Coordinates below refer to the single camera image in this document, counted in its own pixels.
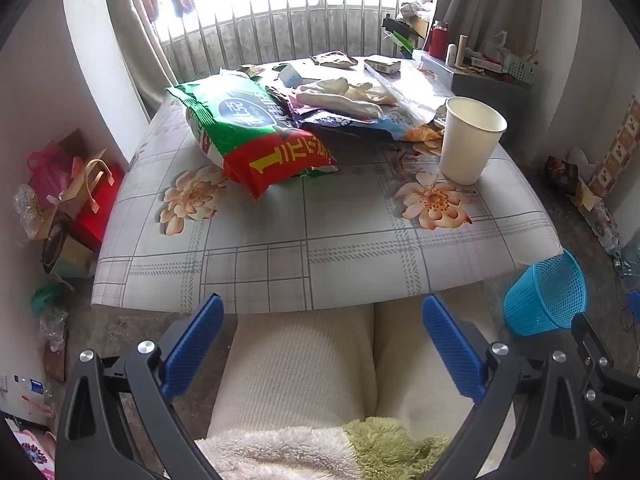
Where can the dark snack box on floor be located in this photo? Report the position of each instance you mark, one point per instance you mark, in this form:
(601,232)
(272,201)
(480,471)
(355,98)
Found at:
(561,176)

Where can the tall patterned cardboard box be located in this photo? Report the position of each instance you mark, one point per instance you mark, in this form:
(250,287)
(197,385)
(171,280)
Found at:
(619,154)

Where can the small white box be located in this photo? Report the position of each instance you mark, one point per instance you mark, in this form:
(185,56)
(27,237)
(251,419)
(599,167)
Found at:
(383,65)

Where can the green red snack bag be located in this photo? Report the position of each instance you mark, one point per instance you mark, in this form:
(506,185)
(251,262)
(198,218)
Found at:
(248,134)

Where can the red thermos bottle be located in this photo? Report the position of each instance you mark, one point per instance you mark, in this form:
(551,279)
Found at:
(438,43)

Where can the green plastic basket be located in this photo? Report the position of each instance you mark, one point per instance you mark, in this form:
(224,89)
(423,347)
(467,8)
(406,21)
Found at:
(519,69)

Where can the grey storage cabinet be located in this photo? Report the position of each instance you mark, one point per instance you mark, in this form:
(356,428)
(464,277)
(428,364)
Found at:
(509,99)

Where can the left grey curtain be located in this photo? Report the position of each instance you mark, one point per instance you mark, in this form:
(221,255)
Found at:
(145,59)

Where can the blue plastic waste basket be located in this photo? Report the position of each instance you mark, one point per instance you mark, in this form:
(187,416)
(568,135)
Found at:
(546,297)

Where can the grey curtain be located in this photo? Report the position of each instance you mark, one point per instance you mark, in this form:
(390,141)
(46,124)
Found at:
(482,20)
(145,59)

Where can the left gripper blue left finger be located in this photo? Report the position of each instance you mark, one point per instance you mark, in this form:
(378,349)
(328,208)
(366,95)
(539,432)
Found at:
(185,345)

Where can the cardboard tube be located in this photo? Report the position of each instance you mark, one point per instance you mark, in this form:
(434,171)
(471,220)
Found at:
(462,43)

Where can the right grey curtain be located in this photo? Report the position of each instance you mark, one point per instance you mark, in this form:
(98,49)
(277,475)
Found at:
(482,20)

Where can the blue orange chip bag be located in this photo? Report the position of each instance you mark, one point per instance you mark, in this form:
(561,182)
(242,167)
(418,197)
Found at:
(403,122)

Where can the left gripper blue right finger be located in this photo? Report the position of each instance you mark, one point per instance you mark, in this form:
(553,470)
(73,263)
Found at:
(459,345)

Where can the yellow snack wrapper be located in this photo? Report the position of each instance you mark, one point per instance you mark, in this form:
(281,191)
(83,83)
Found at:
(334,59)

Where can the red gift bag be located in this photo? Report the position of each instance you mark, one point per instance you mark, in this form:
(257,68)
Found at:
(101,184)

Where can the pink plastic bag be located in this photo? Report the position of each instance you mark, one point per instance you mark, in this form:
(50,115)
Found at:
(53,170)

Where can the white paper cup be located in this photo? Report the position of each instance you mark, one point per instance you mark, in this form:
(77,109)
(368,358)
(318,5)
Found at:
(472,131)

